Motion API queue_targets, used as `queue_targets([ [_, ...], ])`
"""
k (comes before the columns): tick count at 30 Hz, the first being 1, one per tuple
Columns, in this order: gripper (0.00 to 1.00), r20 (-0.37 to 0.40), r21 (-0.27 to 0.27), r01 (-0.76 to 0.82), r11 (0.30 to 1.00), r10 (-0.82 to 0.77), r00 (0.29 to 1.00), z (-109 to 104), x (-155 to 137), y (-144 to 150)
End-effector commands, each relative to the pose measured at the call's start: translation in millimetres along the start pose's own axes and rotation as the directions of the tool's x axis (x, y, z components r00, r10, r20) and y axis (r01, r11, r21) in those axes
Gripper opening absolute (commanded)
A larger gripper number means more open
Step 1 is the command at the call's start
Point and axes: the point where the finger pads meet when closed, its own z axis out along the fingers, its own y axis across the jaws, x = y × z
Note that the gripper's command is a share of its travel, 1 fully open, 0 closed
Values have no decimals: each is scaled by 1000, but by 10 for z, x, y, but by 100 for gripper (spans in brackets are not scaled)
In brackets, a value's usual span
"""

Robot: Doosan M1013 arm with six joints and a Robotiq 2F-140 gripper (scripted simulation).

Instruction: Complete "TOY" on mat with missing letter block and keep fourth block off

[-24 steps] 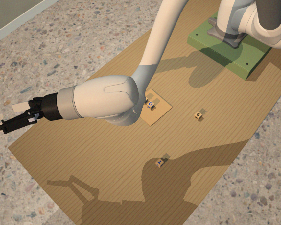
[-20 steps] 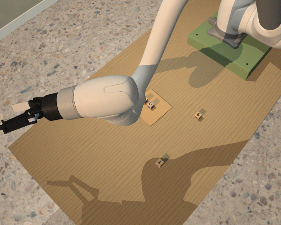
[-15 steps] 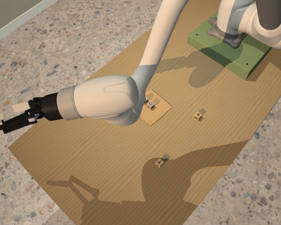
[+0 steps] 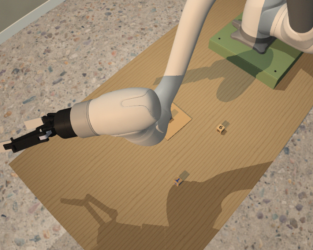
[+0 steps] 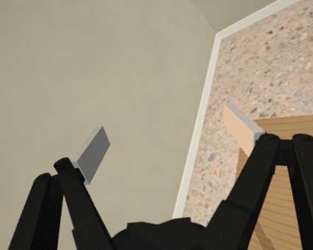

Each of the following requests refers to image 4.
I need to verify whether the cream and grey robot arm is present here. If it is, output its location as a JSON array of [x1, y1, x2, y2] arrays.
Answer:
[[70, 0, 313, 146]]

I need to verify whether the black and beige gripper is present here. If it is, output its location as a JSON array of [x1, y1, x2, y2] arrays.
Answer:
[[0, 108, 78, 153]]

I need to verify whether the light orange mat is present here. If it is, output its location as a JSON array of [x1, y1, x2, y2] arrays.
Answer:
[[164, 103, 192, 140]]

